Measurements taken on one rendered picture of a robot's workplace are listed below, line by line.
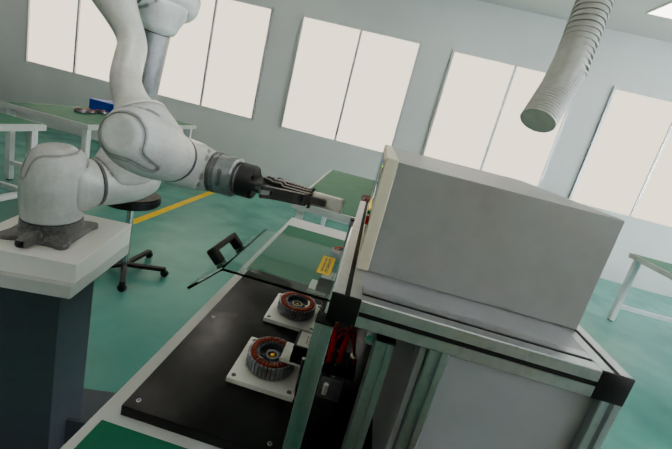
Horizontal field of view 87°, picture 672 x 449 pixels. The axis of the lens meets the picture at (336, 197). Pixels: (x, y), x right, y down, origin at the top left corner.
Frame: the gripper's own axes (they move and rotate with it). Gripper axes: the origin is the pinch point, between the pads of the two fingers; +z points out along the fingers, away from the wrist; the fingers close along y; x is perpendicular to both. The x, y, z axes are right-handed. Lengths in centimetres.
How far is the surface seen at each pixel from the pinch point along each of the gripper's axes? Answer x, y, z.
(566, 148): 50, -470, 264
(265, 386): -40.0, 10.4, -2.4
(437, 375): -15.0, 25.4, 25.0
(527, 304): -4.6, 14.1, 39.1
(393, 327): -9.4, 25.4, 16.7
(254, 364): -37.2, 8.6, -6.1
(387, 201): 6.5, 14.3, 11.4
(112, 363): -118, -59, -87
